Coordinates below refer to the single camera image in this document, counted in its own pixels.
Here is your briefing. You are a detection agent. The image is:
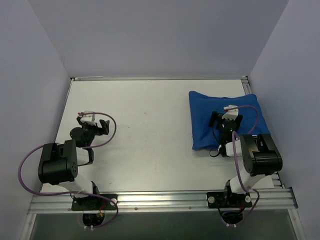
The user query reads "blue surgical drape cloth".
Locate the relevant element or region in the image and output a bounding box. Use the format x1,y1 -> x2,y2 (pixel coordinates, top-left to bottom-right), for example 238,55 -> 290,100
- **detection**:
188,91 -> 270,150

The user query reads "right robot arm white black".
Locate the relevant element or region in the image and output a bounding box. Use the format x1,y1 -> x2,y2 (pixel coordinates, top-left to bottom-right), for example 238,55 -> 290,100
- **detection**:
208,109 -> 283,207

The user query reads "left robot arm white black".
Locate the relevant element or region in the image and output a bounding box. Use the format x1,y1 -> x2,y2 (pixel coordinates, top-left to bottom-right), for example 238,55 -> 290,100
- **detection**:
38,112 -> 110,210

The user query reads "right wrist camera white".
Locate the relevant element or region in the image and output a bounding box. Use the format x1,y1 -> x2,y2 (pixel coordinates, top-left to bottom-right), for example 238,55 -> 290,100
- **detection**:
222,105 -> 239,121

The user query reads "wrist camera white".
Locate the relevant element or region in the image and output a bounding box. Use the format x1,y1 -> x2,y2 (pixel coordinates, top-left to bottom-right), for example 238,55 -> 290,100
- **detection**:
78,111 -> 96,126
222,105 -> 239,121

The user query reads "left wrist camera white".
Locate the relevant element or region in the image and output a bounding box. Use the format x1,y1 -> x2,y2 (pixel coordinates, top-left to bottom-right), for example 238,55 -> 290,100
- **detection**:
78,111 -> 96,126

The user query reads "black thin cable right wrist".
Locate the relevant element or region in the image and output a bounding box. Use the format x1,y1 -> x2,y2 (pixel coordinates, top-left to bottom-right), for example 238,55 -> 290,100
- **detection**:
208,124 -> 227,158

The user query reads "aluminium back rail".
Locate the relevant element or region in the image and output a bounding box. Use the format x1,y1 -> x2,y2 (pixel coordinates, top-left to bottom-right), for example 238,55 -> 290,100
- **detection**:
71,76 -> 249,81

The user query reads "aluminium rail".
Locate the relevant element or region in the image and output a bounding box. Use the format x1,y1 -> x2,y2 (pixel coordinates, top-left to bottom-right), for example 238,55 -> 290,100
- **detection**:
71,76 -> 249,81
28,188 -> 298,214

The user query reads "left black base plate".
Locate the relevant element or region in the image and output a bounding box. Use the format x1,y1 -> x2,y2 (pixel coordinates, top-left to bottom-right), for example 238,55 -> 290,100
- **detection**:
71,193 -> 118,211

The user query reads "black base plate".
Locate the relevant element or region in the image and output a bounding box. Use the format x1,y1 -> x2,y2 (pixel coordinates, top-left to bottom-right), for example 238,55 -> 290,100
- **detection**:
71,193 -> 118,211
206,191 -> 253,209

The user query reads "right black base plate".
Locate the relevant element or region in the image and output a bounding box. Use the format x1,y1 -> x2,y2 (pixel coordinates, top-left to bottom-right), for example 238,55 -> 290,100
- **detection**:
206,191 -> 253,209

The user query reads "aluminium front rail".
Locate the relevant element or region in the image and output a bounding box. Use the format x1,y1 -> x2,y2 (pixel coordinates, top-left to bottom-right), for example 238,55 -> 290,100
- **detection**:
28,188 -> 298,214

